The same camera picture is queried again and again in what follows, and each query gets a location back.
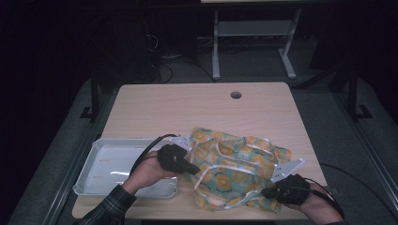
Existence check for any aluminium frame rail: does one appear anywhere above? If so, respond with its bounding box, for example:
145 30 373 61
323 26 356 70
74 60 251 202
331 92 398 201
40 90 120 225

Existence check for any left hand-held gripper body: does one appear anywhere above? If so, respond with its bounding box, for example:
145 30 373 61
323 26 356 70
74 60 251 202
157 135 192 173

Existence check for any orange fruit print cloth bag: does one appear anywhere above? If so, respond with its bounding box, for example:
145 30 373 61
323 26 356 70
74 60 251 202
189 126 293 214

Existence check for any black metal stand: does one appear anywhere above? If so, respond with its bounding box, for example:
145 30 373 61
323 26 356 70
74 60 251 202
346 65 374 121
79 68 101 121

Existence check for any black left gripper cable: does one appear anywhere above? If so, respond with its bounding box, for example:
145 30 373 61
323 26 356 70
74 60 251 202
130 133 177 174

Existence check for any white metal table frame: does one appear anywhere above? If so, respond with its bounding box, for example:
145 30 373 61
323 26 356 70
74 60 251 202
211 8 303 81

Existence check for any white plastic tray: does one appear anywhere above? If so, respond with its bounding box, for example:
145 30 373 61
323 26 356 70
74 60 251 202
72 138 179 199

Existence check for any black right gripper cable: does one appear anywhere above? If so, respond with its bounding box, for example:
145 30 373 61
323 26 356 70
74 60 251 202
318 162 398 219

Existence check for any black floor cable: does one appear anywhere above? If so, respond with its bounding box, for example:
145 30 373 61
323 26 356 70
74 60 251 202
152 59 218 84

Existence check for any person's left hand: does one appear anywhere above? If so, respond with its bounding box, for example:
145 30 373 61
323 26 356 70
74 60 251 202
121 151 176 195

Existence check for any person's right hand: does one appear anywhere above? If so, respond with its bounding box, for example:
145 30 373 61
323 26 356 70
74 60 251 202
284 184 345 224

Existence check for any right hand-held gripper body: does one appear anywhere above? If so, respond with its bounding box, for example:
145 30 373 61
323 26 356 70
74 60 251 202
270 157 312 205

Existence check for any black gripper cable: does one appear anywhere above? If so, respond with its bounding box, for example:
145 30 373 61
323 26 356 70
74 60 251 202
318 162 398 219
130 133 177 174

